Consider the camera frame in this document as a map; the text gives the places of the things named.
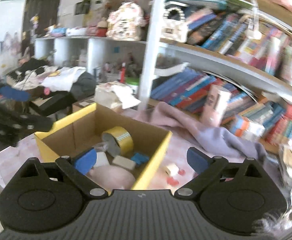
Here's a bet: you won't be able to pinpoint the white pearl handbag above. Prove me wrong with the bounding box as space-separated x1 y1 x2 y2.
161 7 188 43

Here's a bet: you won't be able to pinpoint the yellow tape roll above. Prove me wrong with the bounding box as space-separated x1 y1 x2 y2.
102 126 134 158

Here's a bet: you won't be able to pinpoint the pink cartoon table mat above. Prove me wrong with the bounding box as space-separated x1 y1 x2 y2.
0 109 281 192

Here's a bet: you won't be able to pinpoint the orange white carton boxes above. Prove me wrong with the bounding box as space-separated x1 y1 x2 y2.
229 115 265 142

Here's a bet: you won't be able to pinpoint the small white sticker pack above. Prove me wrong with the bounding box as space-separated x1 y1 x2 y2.
93 152 110 168

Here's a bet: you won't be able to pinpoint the white rectangular eraser block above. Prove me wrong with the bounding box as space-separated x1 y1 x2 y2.
112 155 136 171

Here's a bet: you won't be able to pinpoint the pile of clothes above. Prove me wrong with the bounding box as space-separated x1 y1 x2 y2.
0 58 96 116

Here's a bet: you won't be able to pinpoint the chessboard box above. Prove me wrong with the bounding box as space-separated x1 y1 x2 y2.
72 97 94 113

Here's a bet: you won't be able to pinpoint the white tissue pack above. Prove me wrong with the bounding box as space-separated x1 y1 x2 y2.
94 81 141 109

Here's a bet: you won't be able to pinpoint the pink plush paw toy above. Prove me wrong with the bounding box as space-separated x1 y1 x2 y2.
86 165 136 191

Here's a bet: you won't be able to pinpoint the small grey labelled bottle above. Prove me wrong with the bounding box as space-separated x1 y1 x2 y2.
92 142 109 152

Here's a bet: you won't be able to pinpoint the yellow cardboard box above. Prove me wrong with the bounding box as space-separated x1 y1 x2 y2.
35 103 172 190

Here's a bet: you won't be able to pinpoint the red book set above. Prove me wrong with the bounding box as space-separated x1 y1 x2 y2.
265 105 292 147

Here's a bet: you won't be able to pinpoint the blue plastic clip toy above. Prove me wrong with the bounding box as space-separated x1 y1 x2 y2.
130 153 149 166

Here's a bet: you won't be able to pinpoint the purple grey cloth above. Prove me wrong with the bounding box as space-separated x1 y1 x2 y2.
132 102 267 165

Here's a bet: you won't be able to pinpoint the white bookshelf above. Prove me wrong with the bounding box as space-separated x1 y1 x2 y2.
33 0 292 156

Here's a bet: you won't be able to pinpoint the floral plush doll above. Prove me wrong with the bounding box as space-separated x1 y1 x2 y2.
106 2 147 41

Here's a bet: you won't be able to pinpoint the pink rectangular case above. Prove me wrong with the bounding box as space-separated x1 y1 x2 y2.
200 85 231 127

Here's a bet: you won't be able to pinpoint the white charger plug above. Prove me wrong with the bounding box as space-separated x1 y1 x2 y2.
164 164 180 177

